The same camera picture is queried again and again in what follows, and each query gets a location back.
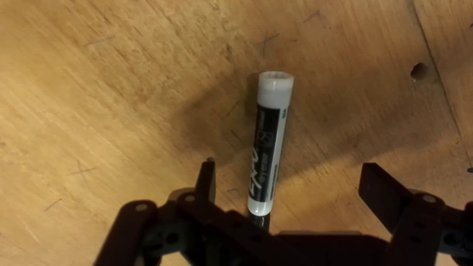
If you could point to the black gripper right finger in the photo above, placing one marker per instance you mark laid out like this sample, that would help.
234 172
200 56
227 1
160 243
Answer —
422 224

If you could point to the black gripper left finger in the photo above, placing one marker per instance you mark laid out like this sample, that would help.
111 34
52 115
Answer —
142 232

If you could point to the black and white marker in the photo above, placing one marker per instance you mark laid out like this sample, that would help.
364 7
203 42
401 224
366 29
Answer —
274 96

